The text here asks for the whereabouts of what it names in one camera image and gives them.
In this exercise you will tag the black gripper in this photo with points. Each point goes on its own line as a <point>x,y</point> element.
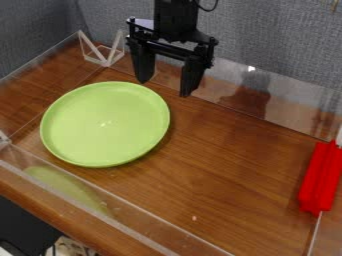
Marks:
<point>170,34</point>

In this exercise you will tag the red star-shaped bar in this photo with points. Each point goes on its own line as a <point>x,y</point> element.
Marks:
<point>321,179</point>

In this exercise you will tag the green round plate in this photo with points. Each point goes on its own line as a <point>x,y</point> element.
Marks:
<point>104,124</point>

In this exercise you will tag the clear acrylic corner bracket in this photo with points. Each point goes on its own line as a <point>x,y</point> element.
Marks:
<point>100,54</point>

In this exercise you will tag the clear acrylic enclosure wall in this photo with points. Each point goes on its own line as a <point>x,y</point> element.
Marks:
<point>211,194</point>

